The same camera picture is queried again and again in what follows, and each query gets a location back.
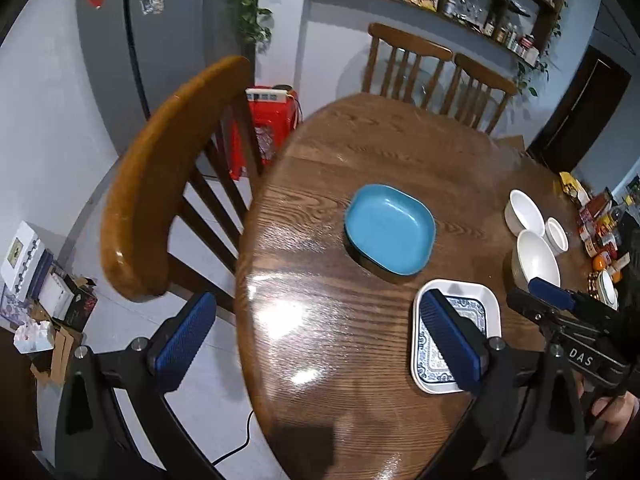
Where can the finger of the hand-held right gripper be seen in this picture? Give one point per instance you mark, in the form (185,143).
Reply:
(522,302)
(550,292)

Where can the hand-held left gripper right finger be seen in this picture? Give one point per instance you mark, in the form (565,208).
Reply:
(450,345)

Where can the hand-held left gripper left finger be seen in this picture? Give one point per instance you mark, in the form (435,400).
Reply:
(185,345)

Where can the white blue patterned square plate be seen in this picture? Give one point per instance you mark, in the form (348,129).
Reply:
(487,300)

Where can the small white ramekin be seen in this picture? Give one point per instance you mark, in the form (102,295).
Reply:
(556,232)

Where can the person's right hand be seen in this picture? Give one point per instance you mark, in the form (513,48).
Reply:
(617,417)

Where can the wooden bead trivet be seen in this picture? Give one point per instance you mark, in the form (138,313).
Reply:
(593,285)

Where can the green rimmed white bowl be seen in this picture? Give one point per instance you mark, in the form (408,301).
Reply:
(607,287)

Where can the orange fruit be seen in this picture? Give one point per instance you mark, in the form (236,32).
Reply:
(616,275)
(601,261)

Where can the red white label jar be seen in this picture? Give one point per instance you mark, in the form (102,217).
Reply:
(597,240)

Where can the red sauce jar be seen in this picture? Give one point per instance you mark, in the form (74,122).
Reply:
(595,207)

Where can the yellow snack packet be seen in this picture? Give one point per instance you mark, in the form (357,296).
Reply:
(570,185)

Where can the black box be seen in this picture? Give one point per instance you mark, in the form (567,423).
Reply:
(77,302)

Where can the brown cardboard sheet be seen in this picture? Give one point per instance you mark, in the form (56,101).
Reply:
(62,355)

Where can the crumpled white tissue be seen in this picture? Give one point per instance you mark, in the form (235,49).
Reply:
(32,336)

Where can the brown cardboard box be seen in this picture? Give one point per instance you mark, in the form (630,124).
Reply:
(510,143)

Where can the stack of books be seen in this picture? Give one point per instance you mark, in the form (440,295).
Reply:
(35,295)

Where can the wooden chair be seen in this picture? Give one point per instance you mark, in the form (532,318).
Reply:
(485,72)
(150,185)
(410,42)

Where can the dark wooden door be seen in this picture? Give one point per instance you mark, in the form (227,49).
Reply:
(582,110)

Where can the white picture box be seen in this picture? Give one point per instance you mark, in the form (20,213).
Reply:
(20,252)

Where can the green trailing plant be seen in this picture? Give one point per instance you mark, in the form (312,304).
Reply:
(532,67)
(247,5)

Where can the red box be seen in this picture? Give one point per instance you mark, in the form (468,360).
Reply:
(270,122)

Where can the white power strip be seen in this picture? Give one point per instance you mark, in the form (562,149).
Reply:
(267,94)

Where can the grey refrigerator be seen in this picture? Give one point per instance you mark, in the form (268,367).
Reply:
(110,60)

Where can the wooden wall shelf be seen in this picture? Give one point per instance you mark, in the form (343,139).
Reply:
(545,2)

